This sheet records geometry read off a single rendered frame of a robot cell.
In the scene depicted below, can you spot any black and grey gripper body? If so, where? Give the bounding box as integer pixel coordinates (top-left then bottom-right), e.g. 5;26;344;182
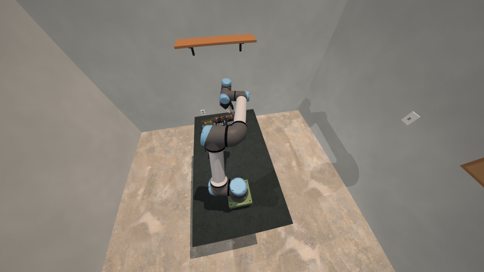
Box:
220;101;231;109

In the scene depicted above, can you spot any dark grey tool case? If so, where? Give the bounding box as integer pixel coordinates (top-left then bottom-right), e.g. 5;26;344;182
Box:
225;113;234;126
214;115;224;126

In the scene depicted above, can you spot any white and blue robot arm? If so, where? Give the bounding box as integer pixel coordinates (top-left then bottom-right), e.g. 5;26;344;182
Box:
200;78;250;203

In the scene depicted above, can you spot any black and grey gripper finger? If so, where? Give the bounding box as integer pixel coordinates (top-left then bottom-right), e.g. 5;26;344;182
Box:
228;103;234;115

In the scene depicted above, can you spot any olive green storage case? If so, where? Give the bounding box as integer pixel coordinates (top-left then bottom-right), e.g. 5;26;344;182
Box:
203;119;214;126

